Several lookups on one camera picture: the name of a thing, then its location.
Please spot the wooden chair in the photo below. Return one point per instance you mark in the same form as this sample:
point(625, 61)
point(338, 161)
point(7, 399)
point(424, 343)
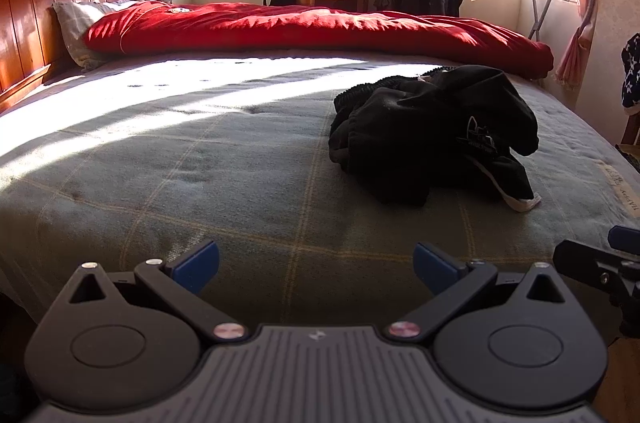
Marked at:
point(631, 128)

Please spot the wooden headboard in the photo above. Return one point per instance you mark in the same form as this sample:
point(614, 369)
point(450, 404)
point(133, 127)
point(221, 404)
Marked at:
point(30, 18)

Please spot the dark star-print garment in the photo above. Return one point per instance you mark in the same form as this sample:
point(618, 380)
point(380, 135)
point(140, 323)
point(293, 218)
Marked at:
point(632, 73)

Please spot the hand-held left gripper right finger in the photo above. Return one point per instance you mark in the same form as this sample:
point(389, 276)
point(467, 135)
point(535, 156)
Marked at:
point(435, 268)

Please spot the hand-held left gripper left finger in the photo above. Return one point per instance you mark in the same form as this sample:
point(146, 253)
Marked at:
point(197, 265)

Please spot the grey plaid pillow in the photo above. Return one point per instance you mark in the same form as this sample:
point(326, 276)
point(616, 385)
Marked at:
point(75, 23)

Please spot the bed with green plaid sheet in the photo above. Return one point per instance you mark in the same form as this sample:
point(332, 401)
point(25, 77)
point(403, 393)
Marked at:
point(200, 163)

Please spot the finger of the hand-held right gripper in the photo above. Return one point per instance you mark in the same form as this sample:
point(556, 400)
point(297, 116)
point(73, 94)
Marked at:
point(625, 238)
point(590, 265)

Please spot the red quilt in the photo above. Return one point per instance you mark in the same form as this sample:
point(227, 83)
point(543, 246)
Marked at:
point(300, 25)

